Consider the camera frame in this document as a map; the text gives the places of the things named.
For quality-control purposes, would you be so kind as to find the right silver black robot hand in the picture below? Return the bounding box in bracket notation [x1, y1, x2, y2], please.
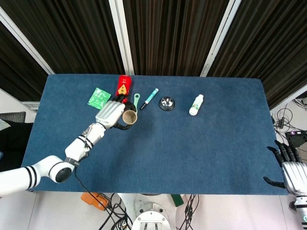
[263, 139, 307, 198]

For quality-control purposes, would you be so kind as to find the green snack packet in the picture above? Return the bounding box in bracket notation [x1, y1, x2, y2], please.
[87, 87, 112, 110]

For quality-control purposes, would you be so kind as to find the small gold metal cup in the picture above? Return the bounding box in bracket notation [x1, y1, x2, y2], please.
[122, 110, 138, 125]

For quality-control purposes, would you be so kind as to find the small white drink bottle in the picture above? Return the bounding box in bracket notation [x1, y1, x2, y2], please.
[189, 94, 204, 116]

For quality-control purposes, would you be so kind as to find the black device with purple light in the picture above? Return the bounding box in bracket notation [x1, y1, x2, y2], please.
[284, 130, 307, 154]

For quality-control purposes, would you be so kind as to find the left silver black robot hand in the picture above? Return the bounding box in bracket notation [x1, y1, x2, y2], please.
[95, 94, 138, 131]

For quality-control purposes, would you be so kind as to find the black chrome desk bell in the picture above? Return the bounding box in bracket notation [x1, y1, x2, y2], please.
[158, 96, 176, 112]

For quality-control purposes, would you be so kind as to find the black office chair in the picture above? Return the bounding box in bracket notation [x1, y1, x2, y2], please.
[0, 111, 34, 172]

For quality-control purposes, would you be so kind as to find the light green plastic comb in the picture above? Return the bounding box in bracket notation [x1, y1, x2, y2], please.
[133, 93, 141, 113]

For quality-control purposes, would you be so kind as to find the blue table cloth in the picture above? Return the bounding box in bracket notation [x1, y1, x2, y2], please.
[21, 73, 289, 196]

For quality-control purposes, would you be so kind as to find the green black tool handle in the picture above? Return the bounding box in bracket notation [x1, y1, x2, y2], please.
[170, 194, 184, 207]

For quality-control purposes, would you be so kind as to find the orange power box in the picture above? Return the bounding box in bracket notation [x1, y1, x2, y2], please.
[80, 192, 111, 211]

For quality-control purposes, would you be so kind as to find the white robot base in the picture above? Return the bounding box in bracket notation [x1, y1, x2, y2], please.
[117, 193, 185, 230]

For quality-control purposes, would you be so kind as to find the teal marker pen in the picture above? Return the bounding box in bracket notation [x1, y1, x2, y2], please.
[140, 88, 159, 111]

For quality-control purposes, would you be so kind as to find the black cable bundle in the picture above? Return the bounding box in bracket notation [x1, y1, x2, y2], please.
[178, 194, 200, 230]

